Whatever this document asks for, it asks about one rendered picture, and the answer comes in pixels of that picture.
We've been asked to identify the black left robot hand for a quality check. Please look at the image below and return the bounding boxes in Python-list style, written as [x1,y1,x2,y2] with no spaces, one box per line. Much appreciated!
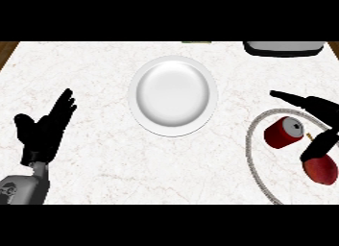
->
[13,87,78,167]

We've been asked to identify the red can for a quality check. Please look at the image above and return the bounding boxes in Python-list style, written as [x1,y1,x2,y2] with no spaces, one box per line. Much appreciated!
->
[262,115,305,150]

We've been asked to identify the grey and black appliance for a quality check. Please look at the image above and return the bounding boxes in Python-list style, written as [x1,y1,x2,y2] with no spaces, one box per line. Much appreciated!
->
[241,41,325,59]

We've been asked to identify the white oval plate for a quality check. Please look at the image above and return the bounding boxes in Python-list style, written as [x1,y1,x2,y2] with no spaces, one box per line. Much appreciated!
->
[127,55,219,138]

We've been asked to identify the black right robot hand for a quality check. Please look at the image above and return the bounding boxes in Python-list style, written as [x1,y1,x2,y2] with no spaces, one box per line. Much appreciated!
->
[268,89,339,162]

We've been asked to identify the red apple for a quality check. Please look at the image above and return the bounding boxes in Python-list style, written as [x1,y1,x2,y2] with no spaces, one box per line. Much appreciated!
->
[302,154,339,186]

